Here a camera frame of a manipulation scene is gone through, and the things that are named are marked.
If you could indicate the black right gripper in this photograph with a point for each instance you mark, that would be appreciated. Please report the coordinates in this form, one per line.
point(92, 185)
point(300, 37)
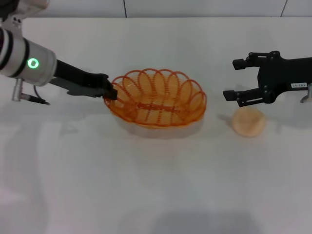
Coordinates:
point(282, 78)

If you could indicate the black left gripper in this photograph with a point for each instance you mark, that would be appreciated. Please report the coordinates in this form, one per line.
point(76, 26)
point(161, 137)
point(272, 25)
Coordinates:
point(80, 83)

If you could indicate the orange plastic woven basket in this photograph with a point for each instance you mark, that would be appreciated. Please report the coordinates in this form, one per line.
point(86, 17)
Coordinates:
point(156, 107)

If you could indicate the round tan bread bun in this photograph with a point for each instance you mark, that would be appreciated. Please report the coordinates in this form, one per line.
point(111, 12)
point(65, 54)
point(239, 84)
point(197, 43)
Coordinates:
point(248, 124)

